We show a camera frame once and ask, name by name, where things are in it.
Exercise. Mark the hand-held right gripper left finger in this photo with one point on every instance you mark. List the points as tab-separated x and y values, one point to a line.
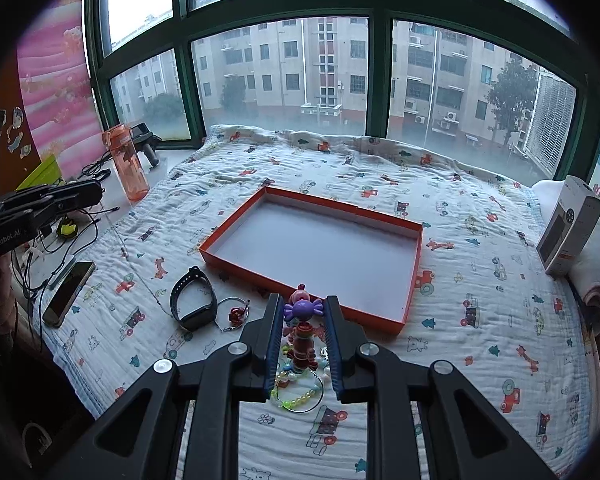
275	345

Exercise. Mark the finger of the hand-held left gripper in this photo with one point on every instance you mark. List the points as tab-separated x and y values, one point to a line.
75	191
55	207

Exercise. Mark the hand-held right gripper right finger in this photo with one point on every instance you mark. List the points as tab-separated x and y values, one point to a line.
334	350

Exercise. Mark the red knot charm earring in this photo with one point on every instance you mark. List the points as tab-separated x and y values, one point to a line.
237	315

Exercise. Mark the large silver hoop earring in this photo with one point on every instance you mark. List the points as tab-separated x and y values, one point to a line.
222	301

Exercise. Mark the black smart band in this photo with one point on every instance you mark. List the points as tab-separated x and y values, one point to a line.
205	312

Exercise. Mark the orange shallow cardboard tray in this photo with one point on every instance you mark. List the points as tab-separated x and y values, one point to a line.
320	250

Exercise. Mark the lime green plastic item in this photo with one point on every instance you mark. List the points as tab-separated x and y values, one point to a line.
40	172

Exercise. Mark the orange translucent water bottle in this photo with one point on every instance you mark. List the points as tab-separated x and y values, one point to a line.
130	170

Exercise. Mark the smartphone with dark screen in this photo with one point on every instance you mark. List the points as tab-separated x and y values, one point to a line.
67	292

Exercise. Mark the black handheld device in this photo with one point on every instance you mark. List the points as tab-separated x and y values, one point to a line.
147	140

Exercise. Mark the pink printed curtain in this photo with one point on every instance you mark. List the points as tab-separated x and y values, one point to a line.
60	90

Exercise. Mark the white cartoon printed blanket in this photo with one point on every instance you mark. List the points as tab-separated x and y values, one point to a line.
480	280

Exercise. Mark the white product box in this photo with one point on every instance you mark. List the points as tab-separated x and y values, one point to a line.
565	230

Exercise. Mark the white louvred outdoor panel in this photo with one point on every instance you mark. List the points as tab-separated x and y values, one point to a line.
550	120

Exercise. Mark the green window frame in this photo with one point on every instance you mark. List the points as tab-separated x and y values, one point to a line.
377	70

